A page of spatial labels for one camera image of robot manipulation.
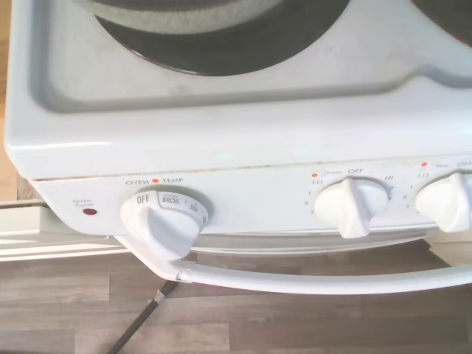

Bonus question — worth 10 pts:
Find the black cable with grey tape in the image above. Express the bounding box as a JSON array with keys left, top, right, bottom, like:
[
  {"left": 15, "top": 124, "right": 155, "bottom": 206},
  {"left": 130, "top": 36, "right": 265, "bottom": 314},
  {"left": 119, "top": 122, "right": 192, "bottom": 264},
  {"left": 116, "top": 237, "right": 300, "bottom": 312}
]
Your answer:
[{"left": 106, "top": 280, "right": 181, "bottom": 354}]

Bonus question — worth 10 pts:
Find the white oven door handle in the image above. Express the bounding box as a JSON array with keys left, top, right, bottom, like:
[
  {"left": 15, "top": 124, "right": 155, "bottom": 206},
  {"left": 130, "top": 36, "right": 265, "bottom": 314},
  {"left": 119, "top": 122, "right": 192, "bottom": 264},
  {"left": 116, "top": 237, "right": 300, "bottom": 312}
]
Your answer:
[{"left": 117, "top": 234, "right": 472, "bottom": 295}]

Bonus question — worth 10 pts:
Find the black stove burner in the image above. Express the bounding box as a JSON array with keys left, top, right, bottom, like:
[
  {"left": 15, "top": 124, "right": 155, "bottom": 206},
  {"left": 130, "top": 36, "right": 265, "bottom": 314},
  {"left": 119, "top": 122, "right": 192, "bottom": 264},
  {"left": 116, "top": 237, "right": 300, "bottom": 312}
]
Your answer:
[
  {"left": 91, "top": 0, "right": 316, "bottom": 77},
  {"left": 409, "top": 0, "right": 472, "bottom": 42}
]

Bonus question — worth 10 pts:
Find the white electric stove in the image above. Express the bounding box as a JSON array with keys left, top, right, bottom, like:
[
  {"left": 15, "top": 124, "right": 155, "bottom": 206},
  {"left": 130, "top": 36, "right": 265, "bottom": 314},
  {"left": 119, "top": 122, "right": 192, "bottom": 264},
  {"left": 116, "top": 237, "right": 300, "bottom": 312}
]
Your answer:
[{"left": 3, "top": 0, "right": 472, "bottom": 294}]

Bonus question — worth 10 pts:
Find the grey frying pan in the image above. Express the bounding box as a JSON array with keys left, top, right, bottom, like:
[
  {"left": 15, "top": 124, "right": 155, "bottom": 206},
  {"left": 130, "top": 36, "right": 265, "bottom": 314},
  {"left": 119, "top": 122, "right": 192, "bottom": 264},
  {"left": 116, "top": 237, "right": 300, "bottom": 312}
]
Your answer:
[{"left": 72, "top": 0, "right": 309, "bottom": 38}]

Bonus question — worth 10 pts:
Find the white oven temperature knob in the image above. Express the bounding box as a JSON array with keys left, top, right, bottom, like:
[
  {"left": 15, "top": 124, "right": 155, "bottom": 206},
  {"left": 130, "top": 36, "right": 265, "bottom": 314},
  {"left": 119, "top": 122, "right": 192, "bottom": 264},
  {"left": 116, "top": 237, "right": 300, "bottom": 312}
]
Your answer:
[{"left": 119, "top": 190, "right": 215, "bottom": 259}]

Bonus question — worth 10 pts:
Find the white burner knob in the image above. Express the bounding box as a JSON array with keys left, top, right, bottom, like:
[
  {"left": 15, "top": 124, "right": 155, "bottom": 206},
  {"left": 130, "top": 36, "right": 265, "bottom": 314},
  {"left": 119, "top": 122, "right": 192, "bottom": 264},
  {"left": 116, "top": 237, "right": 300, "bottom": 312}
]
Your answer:
[
  {"left": 414, "top": 172, "right": 472, "bottom": 233},
  {"left": 313, "top": 176, "right": 394, "bottom": 240}
]

